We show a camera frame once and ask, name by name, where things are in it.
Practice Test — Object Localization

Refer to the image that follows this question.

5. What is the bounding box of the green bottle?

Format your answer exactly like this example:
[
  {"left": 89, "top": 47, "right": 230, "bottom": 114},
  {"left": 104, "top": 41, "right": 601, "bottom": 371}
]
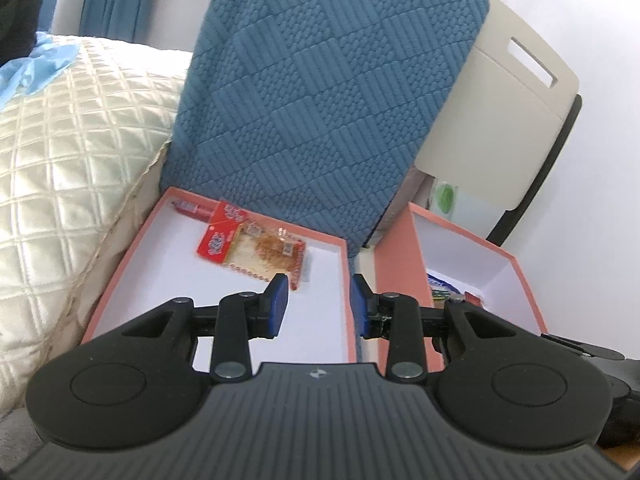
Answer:
[{"left": 434, "top": 181, "right": 459, "bottom": 217}]

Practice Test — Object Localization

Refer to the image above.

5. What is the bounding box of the blue curtain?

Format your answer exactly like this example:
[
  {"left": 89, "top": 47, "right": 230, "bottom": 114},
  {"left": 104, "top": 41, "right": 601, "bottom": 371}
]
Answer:
[{"left": 79, "top": 0, "right": 205, "bottom": 54}]

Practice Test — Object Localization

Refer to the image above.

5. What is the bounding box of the blue white snack packet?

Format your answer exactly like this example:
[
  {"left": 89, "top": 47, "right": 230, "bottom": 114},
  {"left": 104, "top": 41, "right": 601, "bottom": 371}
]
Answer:
[{"left": 426, "top": 271, "right": 464, "bottom": 294}]

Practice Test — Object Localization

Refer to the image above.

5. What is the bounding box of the shallow pink box lid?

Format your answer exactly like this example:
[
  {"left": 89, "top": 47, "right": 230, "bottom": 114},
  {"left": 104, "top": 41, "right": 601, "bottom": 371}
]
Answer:
[{"left": 81, "top": 186, "right": 359, "bottom": 377}]

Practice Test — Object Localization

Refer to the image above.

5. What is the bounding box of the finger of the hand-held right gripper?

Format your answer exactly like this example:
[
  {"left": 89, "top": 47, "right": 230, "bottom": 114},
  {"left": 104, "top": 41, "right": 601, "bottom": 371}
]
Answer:
[{"left": 543, "top": 332, "right": 627, "bottom": 362}]

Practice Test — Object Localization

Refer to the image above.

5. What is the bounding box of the black clothing pile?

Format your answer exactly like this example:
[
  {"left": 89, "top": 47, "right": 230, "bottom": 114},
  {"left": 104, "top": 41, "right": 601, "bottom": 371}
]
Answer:
[{"left": 0, "top": 0, "right": 44, "bottom": 67}]

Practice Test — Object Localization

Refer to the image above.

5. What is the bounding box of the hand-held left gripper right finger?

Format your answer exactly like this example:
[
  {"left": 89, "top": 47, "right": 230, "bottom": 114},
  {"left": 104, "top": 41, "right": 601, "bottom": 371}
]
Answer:
[{"left": 350, "top": 272, "right": 538, "bottom": 383}]

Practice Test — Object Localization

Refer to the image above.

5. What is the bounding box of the cream quilted bedspread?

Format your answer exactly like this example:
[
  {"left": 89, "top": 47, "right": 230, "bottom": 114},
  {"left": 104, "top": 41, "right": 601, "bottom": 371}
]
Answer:
[{"left": 0, "top": 34, "right": 195, "bottom": 408}]

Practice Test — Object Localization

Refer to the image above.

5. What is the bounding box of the clear meat packet orange trim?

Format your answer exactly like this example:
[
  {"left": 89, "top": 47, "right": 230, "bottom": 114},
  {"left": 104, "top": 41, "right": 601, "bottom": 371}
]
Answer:
[{"left": 227, "top": 219, "right": 307, "bottom": 290}]

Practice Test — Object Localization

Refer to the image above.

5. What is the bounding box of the red packet with white logo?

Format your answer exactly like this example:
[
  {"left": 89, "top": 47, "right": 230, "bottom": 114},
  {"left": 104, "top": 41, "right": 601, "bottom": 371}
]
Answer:
[{"left": 196, "top": 201, "right": 247, "bottom": 264}]

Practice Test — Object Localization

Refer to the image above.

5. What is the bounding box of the blue quilted cushion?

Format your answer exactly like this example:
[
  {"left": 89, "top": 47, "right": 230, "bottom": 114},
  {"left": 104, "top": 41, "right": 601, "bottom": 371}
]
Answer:
[{"left": 159, "top": 0, "right": 490, "bottom": 257}]

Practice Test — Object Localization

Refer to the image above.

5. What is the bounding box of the beige chair back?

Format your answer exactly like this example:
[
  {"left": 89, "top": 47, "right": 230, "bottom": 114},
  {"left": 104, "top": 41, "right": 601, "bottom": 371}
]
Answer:
[{"left": 414, "top": 0, "right": 584, "bottom": 249}]

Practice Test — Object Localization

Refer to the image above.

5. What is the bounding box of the light blue star sheet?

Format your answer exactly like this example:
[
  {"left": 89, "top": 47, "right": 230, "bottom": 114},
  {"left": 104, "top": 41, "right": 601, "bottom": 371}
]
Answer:
[{"left": 0, "top": 41, "right": 82, "bottom": 108}]

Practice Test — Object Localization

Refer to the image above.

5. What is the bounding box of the red sausage stick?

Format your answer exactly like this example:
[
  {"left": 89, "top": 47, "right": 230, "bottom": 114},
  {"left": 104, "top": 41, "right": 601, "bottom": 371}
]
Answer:
[{"left": 171, "top": 199, "right": 214, "bottom": 222}]

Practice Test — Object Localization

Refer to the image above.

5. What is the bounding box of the deep pink box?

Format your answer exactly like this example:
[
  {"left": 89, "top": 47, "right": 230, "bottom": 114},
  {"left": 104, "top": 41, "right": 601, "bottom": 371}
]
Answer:
[{"left": 372, "top": 202, "right": 549, "bottom": 377}]

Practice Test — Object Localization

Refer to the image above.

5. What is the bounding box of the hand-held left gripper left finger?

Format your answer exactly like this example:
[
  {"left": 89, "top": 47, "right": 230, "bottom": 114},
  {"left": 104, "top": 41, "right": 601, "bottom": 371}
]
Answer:
[{"left": 100, "top": 272, "right": 290, "bottom": 382}]

